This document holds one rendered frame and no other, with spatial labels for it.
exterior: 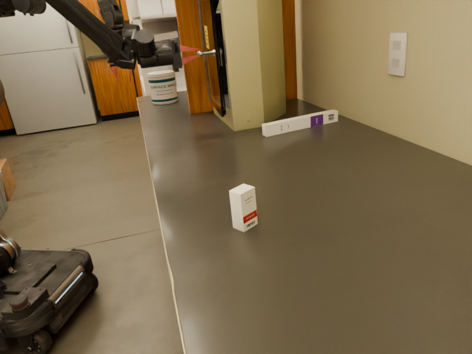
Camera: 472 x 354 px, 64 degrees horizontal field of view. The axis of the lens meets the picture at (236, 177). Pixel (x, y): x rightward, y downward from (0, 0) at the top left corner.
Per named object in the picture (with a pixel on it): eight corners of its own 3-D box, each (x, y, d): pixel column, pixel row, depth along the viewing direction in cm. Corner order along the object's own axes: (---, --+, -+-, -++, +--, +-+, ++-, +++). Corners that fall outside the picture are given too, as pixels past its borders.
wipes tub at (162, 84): (176, 98, 198) (172, 69, 192) (180, 102, 186) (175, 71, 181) (151, 102, 195) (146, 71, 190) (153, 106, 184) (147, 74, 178)
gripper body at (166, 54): (176, 38, 121) (153, 41, 119) (180, 71, 125) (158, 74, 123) (173, 38, 127) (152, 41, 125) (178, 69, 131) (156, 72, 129)
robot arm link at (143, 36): (123, 48, 127) (117, 67, 123) (117, 20, 116) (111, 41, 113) (159, 53, 128) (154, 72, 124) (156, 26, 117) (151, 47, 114)
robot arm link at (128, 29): (114, 13, 152) (102, 11, 144) (140, 10, 150) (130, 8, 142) (119, 44, 156) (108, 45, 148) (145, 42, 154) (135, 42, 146)
